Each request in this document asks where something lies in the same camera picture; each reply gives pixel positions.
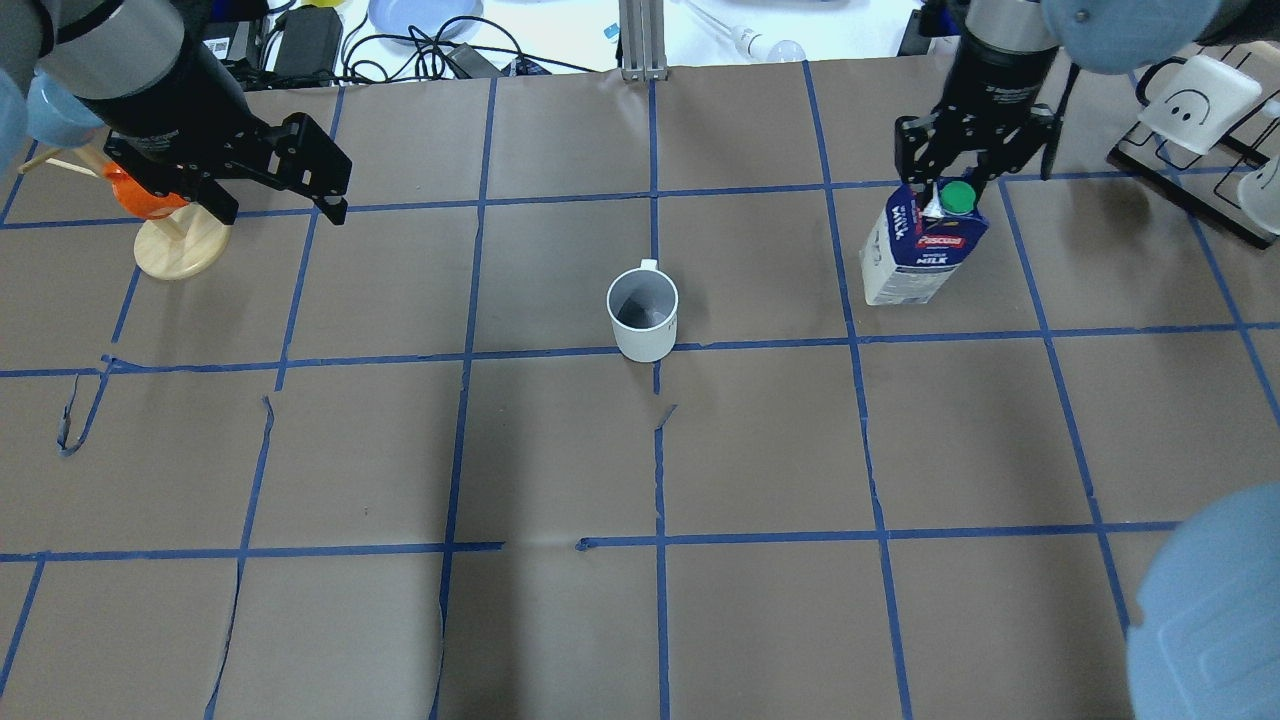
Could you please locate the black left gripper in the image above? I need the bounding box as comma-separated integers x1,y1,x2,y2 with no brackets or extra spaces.
100,108,353,225

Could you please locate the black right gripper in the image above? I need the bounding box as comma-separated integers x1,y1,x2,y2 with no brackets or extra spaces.
893,95,1061,208

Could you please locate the blue white milk carton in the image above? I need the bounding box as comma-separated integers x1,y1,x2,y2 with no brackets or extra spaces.
860,178,989,306

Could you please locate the white mug grey inside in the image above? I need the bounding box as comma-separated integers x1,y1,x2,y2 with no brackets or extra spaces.
605,258,680,363

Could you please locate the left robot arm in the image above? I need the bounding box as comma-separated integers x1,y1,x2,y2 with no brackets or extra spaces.
1,1,353,225

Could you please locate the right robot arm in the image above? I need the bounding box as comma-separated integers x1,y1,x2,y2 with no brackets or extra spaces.
891,1,1277,719

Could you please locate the orange cup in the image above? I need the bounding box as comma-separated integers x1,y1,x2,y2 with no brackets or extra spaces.
102,161,189,222

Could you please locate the black power adapter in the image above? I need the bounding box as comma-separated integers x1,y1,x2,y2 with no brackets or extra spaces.
271,5,342,88

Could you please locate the light blue plate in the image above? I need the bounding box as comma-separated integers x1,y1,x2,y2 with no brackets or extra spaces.
367,0,483,47

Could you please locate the light blue mug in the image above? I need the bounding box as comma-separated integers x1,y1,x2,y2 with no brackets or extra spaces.
26,70,105,149

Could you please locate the white light bulb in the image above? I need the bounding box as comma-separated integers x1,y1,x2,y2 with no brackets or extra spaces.
730,26,806,63

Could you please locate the black wire mug rack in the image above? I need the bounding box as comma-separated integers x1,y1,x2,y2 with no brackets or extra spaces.
1107,40,1279,249

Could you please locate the aluminium frame post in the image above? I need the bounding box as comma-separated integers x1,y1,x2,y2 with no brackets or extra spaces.
617,0,669,82

